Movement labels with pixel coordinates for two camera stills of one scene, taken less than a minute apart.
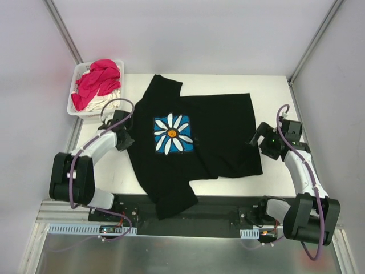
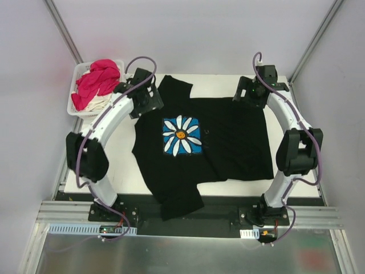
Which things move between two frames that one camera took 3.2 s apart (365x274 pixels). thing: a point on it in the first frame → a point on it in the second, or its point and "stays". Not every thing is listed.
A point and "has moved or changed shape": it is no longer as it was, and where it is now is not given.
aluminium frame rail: (62, 212) stays
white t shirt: (110, 101) stays
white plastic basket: (108, 109) stays
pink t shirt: (103, 79) stays
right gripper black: (260, 137) → (243, 92)
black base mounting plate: (211, 217) stays
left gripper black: (126, 140) → (154, 100)
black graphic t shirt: (179, 139) has moved or changed shape
